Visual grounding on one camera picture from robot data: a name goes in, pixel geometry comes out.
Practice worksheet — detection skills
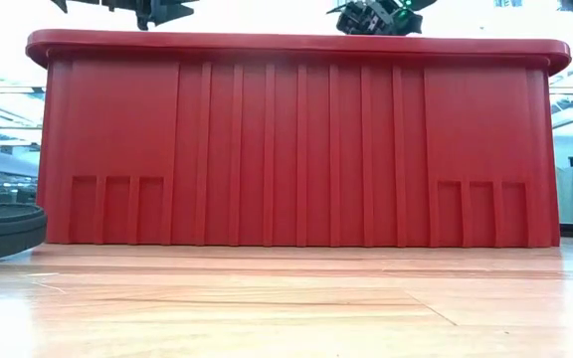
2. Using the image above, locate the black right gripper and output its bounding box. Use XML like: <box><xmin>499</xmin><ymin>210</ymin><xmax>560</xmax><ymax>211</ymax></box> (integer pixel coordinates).
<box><xmin>325</xmin><ymin>0</ymin><xmax>402</xmax><ymax>37</ymax></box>

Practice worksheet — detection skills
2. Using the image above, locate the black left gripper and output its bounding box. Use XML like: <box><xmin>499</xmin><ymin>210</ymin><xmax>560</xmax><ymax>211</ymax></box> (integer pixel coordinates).
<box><xmin>50</xmin><ymin>0</ymin><xmax>201</xmax><ymax>32</ymax></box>

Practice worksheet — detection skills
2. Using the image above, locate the red plastic bin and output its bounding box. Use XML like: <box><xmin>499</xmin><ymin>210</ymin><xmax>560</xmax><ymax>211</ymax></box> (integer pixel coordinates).
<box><xmin>25</xmin><ymin>28</ymin><xmax>573</xmax><ymax>249</ymax></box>

